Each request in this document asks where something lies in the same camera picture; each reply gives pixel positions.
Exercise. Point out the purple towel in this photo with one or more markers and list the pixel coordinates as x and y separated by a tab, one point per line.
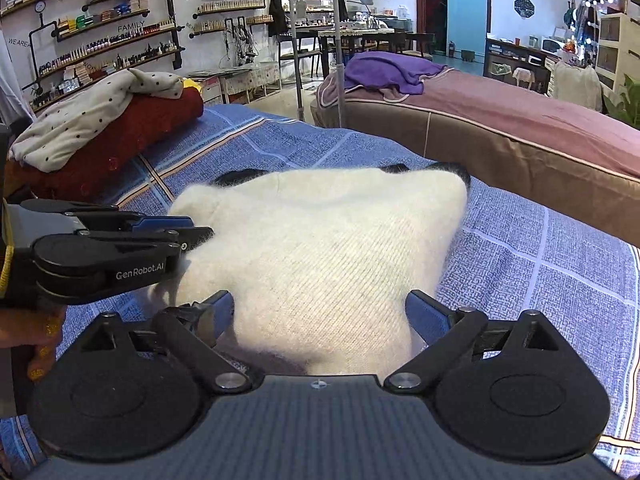
376	70

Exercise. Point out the red folded garment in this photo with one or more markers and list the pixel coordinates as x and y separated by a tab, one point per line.
146	121

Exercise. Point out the person's left hand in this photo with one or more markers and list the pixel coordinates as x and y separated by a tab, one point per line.
38	329

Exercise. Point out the white and black fuzzy sweater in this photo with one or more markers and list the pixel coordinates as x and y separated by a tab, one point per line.
319	262

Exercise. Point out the mauve covered bed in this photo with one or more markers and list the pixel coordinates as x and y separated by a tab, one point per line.
566	157

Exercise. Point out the cream cushioned chair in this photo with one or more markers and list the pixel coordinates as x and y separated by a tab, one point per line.
577	85

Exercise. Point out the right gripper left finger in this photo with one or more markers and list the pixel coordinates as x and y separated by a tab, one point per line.
191	333

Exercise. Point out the dark wooden desk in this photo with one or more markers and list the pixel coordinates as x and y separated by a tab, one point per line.
319	42

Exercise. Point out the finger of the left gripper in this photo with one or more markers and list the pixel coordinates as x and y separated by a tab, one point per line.
161	223
189	237

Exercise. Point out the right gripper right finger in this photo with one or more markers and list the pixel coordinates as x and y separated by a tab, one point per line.
448	335

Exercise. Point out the green potted plant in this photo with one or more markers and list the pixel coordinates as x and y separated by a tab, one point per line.
627	109

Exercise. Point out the white floor lamp stand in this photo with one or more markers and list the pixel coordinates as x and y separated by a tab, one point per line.
336	34

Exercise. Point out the cream drawer cabinet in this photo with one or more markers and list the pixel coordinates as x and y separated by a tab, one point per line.
618	52

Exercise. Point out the low black tv shelf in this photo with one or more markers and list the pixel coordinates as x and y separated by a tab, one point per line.
519	65

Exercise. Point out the white polka dot garment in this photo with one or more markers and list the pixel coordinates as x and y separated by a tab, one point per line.
67	126

